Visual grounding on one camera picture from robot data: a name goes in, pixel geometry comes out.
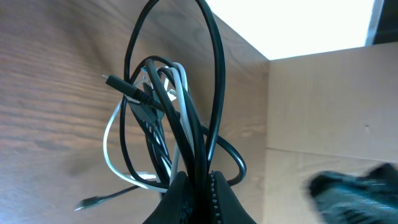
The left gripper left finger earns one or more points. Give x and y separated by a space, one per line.
176 205

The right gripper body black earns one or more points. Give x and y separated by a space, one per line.
347 199

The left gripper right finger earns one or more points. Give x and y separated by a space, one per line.
225 207

